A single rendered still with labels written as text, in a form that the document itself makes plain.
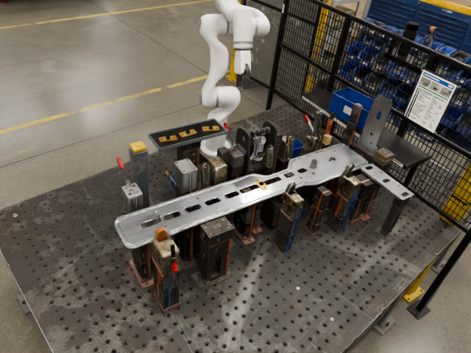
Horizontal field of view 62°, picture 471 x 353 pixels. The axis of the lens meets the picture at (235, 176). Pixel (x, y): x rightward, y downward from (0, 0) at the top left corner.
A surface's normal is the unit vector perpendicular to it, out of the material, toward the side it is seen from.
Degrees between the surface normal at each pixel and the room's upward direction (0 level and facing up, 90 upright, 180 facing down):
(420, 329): 0
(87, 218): 0
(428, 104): 90
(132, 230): 0
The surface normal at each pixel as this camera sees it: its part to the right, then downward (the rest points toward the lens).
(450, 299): 0.10, -0.77
